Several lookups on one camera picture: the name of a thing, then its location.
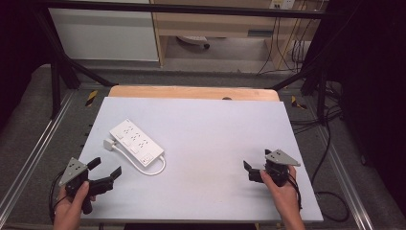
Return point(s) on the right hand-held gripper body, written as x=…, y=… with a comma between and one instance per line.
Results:
x=277, y=171

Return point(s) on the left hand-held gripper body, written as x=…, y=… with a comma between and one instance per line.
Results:
x=74, y=171

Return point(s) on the person's right hand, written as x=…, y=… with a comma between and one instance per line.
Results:
x=284, y=198

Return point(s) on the person's left hand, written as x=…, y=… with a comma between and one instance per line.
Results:
x=68, y=212

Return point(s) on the white plug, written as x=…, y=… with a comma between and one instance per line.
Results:
x=108, y=143

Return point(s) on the white power strip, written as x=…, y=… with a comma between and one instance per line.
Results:
x=135, y=141

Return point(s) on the wooden table board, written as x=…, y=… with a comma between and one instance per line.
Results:
x=191, y=92

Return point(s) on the black curtain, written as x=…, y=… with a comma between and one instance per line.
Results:
x=373, y=89
x=19, y=48

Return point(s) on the white cabinet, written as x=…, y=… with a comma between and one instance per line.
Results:
x=105, y=35

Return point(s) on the white chair base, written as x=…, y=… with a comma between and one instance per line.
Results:
x=193, y=40

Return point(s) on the wooden desk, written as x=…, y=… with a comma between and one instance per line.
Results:
x=217, y=27

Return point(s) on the aluminium rail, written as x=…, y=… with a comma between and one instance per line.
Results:
x=35, y=150
x=344, y=172

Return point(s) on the white wall outlet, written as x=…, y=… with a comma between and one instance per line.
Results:
x=282, y=4

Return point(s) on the black metal frame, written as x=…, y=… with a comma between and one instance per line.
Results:
x=178, y=9

